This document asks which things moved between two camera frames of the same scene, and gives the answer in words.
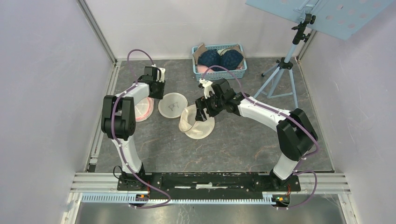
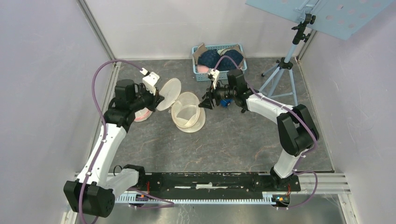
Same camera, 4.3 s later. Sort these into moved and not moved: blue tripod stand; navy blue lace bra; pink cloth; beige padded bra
Moved: beige padded bra
Not moved: navy blue lace bra; blue tripod stand; pink cloth
